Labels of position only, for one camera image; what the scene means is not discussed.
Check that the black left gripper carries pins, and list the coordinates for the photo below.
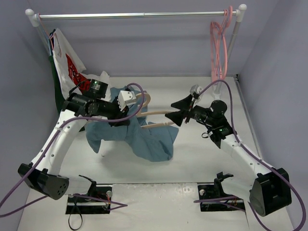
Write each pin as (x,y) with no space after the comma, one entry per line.
(119,114)

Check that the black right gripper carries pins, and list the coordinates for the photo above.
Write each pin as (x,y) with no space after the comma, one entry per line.
(189,111)

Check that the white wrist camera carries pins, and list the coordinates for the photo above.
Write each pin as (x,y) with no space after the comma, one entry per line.
(126,98)
(195,91)

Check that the pink wire hangers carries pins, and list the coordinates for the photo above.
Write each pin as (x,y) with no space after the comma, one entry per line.
(218,46)

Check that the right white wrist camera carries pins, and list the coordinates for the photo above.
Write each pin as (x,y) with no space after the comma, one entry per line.
(195,91)

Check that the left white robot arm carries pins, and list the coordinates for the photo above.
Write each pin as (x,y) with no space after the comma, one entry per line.
(42,174)

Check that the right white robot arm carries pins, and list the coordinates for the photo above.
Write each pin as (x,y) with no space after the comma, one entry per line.
(267,190)

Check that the dark green garment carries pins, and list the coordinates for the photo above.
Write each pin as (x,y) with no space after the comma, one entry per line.
(59,99)

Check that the white t shirt red print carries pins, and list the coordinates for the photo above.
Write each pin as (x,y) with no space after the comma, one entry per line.
(70,68)

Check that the silver clothes rail rack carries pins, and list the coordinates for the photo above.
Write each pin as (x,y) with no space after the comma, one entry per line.
(230,34)

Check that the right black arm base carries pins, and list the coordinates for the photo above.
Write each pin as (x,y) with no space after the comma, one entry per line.
(216,199)

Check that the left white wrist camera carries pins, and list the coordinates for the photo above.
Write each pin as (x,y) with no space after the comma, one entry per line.
(126,98)

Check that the teal blue t shirt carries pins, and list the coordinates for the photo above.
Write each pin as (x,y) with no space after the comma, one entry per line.
(153,144)

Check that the beige wooden hanger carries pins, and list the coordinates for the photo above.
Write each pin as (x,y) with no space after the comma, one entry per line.
(151,113)

